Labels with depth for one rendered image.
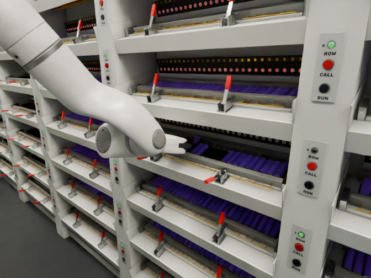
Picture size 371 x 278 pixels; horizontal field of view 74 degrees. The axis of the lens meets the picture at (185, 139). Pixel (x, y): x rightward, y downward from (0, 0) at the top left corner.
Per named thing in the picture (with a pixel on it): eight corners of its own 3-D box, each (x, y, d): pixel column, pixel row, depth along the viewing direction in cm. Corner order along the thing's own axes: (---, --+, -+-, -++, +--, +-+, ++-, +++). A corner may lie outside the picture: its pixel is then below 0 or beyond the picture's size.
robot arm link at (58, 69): (87, 20, 43) (176, 135, 60) (46, 45, 52) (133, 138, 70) (53, 49, 38) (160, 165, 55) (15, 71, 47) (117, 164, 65)
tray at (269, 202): (282, 222, 59) (283, 191, 54) (125, 161, 96) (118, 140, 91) (307, 175, 72) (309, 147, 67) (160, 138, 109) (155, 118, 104)
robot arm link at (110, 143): (157, 124, 64) (134, 127, 70) (116, 120, 54) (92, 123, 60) (158, 156, 64) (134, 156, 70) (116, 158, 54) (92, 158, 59)
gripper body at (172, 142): (136, 150, 72) (162, 150, 81) (161, 159, 66) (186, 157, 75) (140, 126, 72) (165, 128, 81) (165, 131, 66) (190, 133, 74)
